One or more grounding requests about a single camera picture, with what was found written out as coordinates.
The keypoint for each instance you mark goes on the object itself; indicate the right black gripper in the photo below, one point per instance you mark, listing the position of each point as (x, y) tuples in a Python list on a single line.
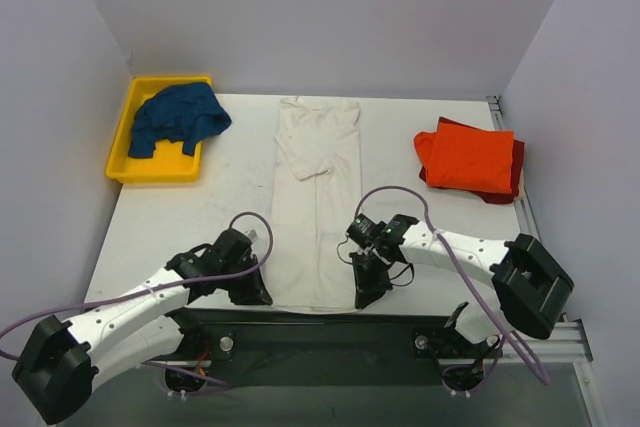
[(368, 268)]

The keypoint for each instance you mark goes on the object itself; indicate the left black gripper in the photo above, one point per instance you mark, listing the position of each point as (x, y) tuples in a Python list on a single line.
[(251, 286)]

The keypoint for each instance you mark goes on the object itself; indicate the white t-shirt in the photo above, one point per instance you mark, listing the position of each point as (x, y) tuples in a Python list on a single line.
[(317, 187)]

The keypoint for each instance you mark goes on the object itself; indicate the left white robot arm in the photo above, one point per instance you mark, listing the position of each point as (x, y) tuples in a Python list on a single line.
[(64, 361)]

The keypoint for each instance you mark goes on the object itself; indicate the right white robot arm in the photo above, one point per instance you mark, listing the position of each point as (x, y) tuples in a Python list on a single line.
[(531, 288)]

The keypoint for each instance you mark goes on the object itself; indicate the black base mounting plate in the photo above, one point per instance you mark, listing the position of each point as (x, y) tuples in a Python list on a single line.
[(278, 349)]

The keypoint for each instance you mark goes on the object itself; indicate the yellow plastic bin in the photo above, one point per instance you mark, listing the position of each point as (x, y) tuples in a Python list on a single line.
[(168, 163)]

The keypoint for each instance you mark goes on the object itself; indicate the folded orange t-shirt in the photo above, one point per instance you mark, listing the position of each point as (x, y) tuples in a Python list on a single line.
[(470, 159)]

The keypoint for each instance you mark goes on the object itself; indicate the blue t-shirt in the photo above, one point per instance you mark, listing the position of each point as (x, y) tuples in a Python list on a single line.
[(187, 113)]

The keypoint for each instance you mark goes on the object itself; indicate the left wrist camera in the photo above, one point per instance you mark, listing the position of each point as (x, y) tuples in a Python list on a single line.
[(252, 235)]

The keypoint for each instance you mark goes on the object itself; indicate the aluminium frame rail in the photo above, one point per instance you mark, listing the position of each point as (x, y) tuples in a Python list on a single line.
[(568, 343)]

